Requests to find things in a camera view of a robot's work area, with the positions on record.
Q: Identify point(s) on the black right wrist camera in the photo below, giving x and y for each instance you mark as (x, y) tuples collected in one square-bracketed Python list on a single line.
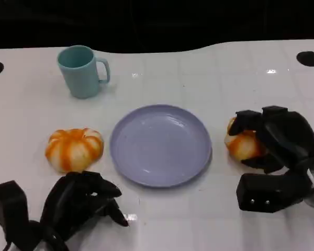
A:
[(267, 188)]

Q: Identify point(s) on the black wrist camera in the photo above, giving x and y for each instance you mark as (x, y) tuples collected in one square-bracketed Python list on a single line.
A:
[(8, 204), (267, 188)]

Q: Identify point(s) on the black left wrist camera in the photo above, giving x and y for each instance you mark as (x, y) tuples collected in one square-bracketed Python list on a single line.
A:
[(8, 204)]

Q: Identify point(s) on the lilac plate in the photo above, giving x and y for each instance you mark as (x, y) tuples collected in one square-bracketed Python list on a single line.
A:
[(159, 145)]

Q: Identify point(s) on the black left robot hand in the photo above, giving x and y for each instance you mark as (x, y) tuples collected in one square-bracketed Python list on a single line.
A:
[(68, 198)]

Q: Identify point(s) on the orange and white bread roll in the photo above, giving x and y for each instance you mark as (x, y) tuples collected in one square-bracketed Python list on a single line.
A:
[(73, 150), (242, 146)]

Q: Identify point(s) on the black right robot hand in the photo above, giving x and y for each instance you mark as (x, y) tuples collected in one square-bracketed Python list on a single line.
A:
[(287, 136)]

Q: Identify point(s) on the pale green mug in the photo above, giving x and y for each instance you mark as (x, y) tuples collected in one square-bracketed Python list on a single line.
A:
[(79, 77)]

